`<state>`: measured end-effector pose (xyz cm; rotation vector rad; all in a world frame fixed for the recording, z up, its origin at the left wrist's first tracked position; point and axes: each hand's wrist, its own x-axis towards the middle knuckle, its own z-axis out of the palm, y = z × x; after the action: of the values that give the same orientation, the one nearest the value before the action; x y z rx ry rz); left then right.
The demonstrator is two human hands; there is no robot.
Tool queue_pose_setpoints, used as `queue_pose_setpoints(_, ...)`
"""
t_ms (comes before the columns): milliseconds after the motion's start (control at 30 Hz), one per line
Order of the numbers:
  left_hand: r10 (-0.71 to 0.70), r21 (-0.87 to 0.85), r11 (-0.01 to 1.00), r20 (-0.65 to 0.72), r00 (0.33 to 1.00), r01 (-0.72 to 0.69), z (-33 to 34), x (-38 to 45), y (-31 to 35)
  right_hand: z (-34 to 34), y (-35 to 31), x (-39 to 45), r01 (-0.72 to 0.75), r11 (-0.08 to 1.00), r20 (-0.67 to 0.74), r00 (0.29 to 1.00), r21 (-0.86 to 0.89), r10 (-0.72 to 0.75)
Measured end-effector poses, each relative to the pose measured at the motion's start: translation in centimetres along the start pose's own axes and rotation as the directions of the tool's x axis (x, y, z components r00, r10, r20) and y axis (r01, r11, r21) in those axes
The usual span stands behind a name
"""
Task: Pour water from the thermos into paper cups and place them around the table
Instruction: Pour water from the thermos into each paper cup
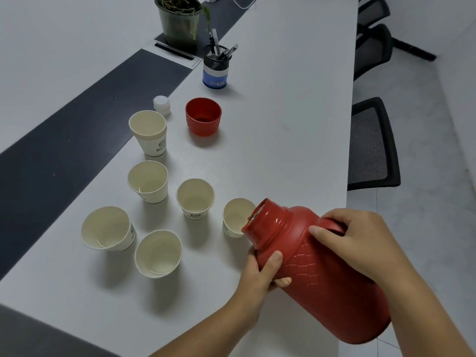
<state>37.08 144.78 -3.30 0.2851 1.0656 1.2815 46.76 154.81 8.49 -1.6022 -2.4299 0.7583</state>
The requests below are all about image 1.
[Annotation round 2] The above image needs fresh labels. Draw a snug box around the person's left hand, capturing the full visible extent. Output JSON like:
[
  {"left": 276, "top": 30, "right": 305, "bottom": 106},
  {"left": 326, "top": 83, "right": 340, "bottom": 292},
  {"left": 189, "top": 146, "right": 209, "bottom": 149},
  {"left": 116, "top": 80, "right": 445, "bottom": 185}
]
[{"left": 232, "top": 250, "right": 293, "bottom": 324}]

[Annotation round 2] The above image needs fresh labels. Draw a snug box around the person's right hand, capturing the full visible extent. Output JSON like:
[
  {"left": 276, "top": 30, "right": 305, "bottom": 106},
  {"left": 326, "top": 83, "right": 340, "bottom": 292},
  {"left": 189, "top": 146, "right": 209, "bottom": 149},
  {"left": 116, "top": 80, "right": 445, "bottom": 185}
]
[{"left": 308, "top": 208, "right": 410, "bottom": 287}]

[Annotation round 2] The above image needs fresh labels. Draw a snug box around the red thermos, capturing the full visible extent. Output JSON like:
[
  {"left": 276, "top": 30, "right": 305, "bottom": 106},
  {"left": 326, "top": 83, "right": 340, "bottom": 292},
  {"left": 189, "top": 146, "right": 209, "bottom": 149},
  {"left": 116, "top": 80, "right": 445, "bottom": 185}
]
[{"left": 241, "top": 198, "right": 391, "bottom": 345}]

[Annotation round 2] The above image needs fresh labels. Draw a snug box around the white paper cup blue print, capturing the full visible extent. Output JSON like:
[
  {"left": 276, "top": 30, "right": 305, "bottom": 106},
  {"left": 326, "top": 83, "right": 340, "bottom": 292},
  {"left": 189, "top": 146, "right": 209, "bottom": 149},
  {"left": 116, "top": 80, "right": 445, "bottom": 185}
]
[
  {"left": 134, "top": 230, "right": 183, "bottom": 279},
  {"left": 81, "top": 206, "right": 137, "bottom": 252},
  {"left": 176, "top": 178, "right": 216, "bottom": 221},
  {"left": 127, "top": 160, "right": 169, "bottom": 205},
  {"left": 222, "top": 198, "right": 257, "bottom": 239}
]

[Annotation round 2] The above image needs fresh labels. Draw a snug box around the red thermos lid cup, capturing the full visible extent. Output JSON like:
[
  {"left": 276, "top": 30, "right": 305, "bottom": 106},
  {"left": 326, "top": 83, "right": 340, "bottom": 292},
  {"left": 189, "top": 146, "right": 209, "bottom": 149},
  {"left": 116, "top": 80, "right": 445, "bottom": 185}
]
[{"left": 185, "top": 97, "right": 223, "bottom": 137}]

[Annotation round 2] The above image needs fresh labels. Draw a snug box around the white thermos stopper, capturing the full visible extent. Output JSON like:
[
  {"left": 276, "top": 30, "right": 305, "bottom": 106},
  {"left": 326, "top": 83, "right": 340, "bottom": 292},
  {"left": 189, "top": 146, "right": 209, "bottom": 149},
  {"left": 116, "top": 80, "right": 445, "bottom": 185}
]
[{"left": 153, "top": 95, "right": 172, "bottom": 116}]

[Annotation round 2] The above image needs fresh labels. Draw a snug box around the person's left forearm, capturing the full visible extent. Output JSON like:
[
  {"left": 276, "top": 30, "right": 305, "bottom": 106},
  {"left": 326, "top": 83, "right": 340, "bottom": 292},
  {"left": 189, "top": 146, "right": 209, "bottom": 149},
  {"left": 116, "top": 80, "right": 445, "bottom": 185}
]
[{"left": 148, "top": 300, "right": 261, "bottom": 357}]

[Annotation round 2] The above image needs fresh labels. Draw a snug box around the person's right forearm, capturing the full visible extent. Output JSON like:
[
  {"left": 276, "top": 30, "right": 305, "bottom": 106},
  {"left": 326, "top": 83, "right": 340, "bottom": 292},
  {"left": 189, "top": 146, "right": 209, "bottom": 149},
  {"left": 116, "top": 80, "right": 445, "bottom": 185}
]
[{"left": 379, "top": 263, "right": 473, "bottom": 357}]

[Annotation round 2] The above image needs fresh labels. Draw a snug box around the white conference table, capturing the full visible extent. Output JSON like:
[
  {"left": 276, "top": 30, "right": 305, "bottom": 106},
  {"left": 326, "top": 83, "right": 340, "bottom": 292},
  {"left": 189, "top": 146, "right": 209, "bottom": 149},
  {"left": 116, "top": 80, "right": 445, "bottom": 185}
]
[{"left": 0, "top": 0, "right": 359, "bottom": 357}]

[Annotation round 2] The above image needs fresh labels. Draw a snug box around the black mesh office chair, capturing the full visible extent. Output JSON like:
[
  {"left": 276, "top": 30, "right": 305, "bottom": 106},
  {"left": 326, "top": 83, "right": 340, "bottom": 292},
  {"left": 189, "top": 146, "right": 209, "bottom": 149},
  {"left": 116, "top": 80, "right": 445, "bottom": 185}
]
[
  {"left": 357, "top": 0, "right": 391, "bottom": 32},
  {"left": 347, "top": 97, "right": 401, "bottom": 191},
  {"left": 354, "top": 24, "right": 394, "bottom": 81}
]

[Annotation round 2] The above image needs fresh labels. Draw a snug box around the black mesh pen holder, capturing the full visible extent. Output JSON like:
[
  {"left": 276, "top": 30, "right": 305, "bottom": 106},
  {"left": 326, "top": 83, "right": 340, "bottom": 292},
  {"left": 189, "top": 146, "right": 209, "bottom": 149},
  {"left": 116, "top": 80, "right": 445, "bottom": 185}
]
[{"left": 202, "top": 44, "right": 232, "bottom": 89}]

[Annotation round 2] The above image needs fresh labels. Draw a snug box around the potted green plant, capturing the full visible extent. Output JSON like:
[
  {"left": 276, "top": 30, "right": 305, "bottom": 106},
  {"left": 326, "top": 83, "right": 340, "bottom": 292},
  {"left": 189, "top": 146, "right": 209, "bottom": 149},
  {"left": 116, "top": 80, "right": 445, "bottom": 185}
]
[{"left": 154, "top": 0, "right": 212, "bottom": 51}]

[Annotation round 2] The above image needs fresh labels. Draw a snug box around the silver table cable hatch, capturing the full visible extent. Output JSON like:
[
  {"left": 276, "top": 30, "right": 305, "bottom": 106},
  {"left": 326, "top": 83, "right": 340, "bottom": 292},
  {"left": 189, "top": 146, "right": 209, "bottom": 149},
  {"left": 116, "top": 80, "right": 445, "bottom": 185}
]
[{"left": 143, "top": 39, "right": 201, "bottom": 69}]

